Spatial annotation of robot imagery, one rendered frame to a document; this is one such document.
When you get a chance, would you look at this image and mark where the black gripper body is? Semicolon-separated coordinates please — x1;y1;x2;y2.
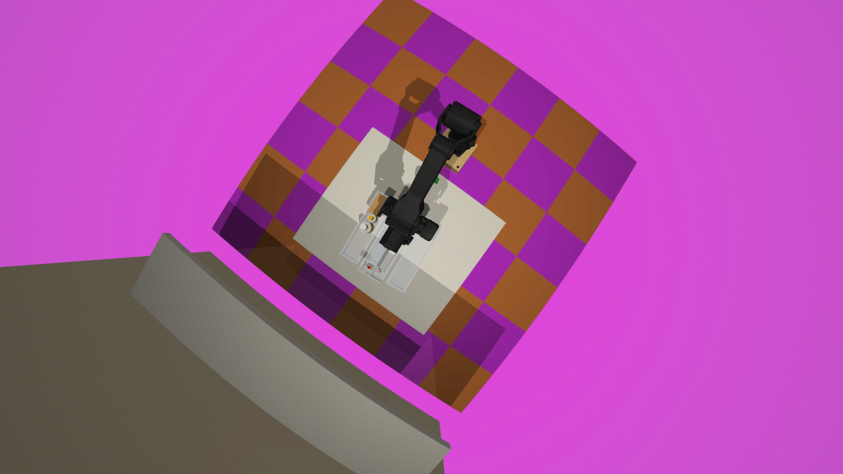
380;196;439;241

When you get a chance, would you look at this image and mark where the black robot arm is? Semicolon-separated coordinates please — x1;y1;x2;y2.
379;101;482;253

